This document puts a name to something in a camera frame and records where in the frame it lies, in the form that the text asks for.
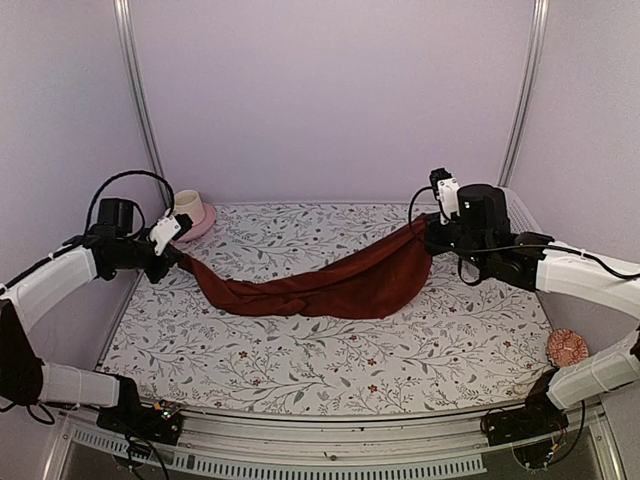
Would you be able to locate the dark red towel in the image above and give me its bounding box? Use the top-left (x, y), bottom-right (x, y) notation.
top-left (178, 214), bottom-right (432, 320)

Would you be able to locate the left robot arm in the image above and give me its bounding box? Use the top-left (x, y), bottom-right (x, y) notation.
top-left (1, 198), bottom-right (192, 434)

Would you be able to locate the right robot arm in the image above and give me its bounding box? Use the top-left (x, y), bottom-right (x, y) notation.
top-left (424, 183), bottom-right (639, 406)

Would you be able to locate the white plastic basket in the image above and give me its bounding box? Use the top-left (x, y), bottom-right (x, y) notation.
top-left (501, 187), bottom-right (542, 234)

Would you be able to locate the cream ribbed mug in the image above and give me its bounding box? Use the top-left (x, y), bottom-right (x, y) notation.
top-left (173, 190), bottom-right (206, 224)

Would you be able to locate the pink saucer plate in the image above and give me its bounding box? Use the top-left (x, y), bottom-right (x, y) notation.
top-left (173, 203), bottom-right (216, 243)

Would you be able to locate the pink object at right edge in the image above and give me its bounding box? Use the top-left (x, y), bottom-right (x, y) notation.
top-left (546, 328), bottom-right (589, 368)

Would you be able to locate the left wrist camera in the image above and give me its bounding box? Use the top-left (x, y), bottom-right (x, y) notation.
top-left (148, 214), bottom-right (193, 256)

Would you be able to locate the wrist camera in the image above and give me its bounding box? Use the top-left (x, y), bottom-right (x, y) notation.
top-left (429, 168), bottom-right (459, 225)
top-left (148, 214), bottom-right (193, 256)

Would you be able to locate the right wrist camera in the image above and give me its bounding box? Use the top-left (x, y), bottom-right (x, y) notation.
top-left (429, 168), bottom-right (459, 225)

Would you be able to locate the left aluminium frame post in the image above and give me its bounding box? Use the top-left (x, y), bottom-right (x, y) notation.
top-left (113, 0), bottom-right (165, 177)

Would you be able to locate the aluminium frame post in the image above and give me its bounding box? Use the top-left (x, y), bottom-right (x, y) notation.
top-left (113, 0), bottom-right (165, 177)
top-left (498, 0), bottom-right (550, 187)

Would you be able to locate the front aluminium rail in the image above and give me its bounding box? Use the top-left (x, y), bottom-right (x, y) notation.
top-left (43, 400), bottom-right (629, 479)

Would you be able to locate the right aluminium frame post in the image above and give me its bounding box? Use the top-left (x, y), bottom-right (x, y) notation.
top-left (498, 0), bottom-right (550, 187)

